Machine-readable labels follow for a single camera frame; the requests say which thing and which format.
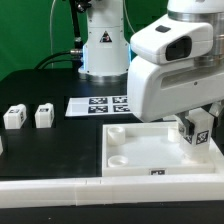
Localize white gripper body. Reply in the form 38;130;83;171
127;23;224;122

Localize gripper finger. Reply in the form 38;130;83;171
209;101;224;117
176;111;195;136

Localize white square table top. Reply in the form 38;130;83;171
102;122;215;177

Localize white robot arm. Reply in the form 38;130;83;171
79;0;224;122

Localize white sheet with markers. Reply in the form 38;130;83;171
65;95;130;117

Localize white L-shaped obstacle fence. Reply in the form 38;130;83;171
0;141;224;208

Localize white part at left edge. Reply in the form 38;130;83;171
0;136;3;156

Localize black cables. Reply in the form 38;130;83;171
34;49;84;70

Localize white cable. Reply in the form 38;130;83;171
49;0;58;69

